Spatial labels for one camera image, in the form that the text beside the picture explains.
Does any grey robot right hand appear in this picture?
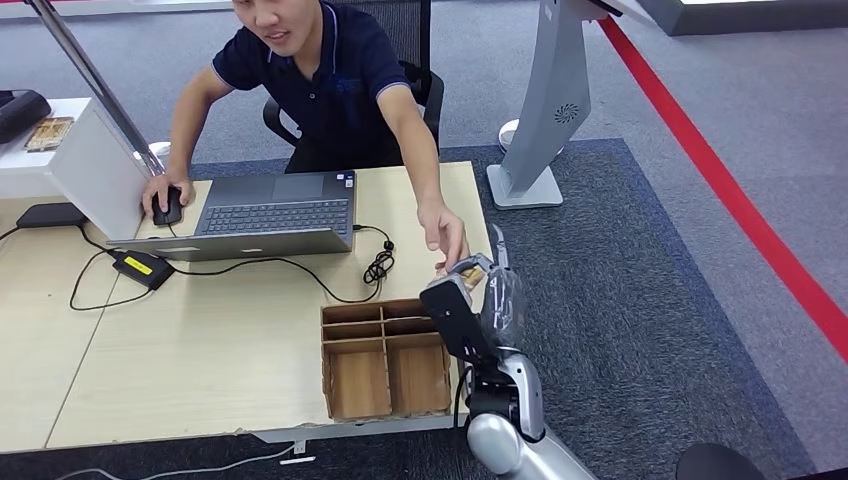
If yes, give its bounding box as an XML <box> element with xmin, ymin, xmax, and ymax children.
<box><xmin>447</xmin><ymin>223</ymin><xmax>526</xmax><ymax>354</ymax></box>

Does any person's right hand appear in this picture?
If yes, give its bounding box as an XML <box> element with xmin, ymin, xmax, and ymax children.
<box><xmin>140</xmin><ymin>170</ymin><xmax>197</xmax><ymax>220</ymax></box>

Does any person's left hand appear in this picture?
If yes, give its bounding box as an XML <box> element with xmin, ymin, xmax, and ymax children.
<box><xmin>417</xmin><ymin>197</ymin><xmax>472</xmax><ymax>273</ymax></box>

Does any black computer mouse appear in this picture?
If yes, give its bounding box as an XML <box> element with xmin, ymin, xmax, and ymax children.
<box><xmin>151</xmin><ymin>186</ymin><xmax>184</xmax><ymax>228</ymax></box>

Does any orange patterned card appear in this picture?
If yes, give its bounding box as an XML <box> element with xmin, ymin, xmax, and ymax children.
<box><xmin>24</xmin><ymin>116</ymin><xmax>75</xmax><ymax>154</ymax></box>

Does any person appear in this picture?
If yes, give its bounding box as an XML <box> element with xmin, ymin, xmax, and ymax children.
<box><xmin>140</xmin><ymin>0</ymin><xmax>472</xmax><ymax>273</ymax></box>

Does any white round pole base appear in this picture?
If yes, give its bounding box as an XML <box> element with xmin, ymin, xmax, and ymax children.
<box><xmin>132</xmin><ymin>140</ymin><xmax>172</xmax><ymax>167</ymax></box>

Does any white counter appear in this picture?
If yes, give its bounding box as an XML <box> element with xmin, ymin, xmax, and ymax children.
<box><xmin>0</xmin><ymin>97</ymin><xmax>155</xmax><ymax>241</ymax></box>

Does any black adapter with yellow label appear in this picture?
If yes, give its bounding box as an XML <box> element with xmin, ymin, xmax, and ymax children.
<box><xmin>111</xmin><ymin>249</ymin><xmax>177</xmax><ymax>291</ymax></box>

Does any white round object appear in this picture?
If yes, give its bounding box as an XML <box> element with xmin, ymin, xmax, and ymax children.
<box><xmin>498</xmin><ymin>119</ymin><xmax>566</xmax><ymax>157</ymax></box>

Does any black flat box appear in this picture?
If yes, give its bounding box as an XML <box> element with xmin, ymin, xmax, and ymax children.
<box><xmin>16</xmin><ymin>202</ymin><xmax>91</xmax><ymax>230</ymax></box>

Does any grey laptop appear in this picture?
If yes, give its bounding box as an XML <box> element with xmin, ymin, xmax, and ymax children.
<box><xmin>107</xmin><ymin>170</ymin><xmax>357</xmax><ymax>263</ymax></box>

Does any silver metal pole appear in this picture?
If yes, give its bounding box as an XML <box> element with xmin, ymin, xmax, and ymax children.
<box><xmin>25</xmin><ymin>0</ymin><xmax>167</xmax><ymax>179</ymax></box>

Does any dark grey carpet mat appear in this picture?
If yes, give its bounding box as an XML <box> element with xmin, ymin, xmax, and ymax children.
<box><xmin>0</xmin><ymin>137</ymin><xmax>817</xmax><ymax>480</ymax></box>

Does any black desktop device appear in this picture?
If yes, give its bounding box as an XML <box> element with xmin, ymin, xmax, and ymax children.
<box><xmin>0</xmin><ymin>89</ymin><xmax>53</xmax><ymax>146</ymax></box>

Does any wooden compartment organizer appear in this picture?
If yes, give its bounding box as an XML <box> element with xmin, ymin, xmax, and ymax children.
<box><xmin>320</xmin><ymin>296</ymin><xmax>453</xmax><ymax>423</ymax></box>

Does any grey kiosk stand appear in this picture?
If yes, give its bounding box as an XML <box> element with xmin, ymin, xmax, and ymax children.
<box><xmin>486</xmin><ymin>0</ymin><xmax>654</xmax><ymax>211</ymax></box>

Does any black office chair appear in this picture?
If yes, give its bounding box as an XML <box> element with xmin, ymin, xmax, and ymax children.
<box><xmin>262</xmin><ymin>0</ymin><xmax>445</xmax><ymax>154</ymax></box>

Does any red floor tape stripe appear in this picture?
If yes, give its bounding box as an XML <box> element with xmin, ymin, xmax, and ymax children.
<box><xmin>598</xmin><ymin>16</ymin><xmax>848</xmax><ymax>366</ymax></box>

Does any open floor socket box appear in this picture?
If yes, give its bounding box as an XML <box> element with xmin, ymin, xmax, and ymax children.
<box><xmin>278</xmin><ymin>439</ymin><xmax>318</xmax><ymax>467</ymax></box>

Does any black rounded cover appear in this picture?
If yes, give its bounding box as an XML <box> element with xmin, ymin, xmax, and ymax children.
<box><xmin>675</xmin><ymin>442</ymin><xmax>770</xmax><ymax>480</ymax></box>

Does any grey lit platform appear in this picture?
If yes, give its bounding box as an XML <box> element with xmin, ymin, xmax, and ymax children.
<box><xmin>637</xmin><ymin>0</ymin><xmax>848</xmax><ymax>38</ymax></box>

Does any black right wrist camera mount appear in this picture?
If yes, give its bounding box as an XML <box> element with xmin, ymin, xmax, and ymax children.
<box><xmin>419</xmin><ymin>272</ymin><xmax>497</xmax><ymax>366</ymax></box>

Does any black laptop power cable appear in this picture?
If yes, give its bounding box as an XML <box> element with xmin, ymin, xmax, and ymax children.
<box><xmin>168</xmin><ymin>225</ymin><xmax>397</xmax><ymax>305</ymax></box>

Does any black mains cable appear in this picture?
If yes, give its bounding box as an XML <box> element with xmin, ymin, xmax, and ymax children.
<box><xmin>69</xmin><ymin>225</ymin><xmax>155</xmax><ymax>313</ymax></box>

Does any grey metal desk frame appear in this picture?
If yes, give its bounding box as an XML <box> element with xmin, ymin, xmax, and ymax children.
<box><xmin>254</xmin><ymin>413</ymin><xmax>468</xmax><ymax>445</ymax></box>

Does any white cable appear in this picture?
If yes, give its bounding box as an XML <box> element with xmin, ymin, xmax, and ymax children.
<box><xmin>56</xmin><ymin>442</ymin><xmax>296</xmax><ymax>480</ymax></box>

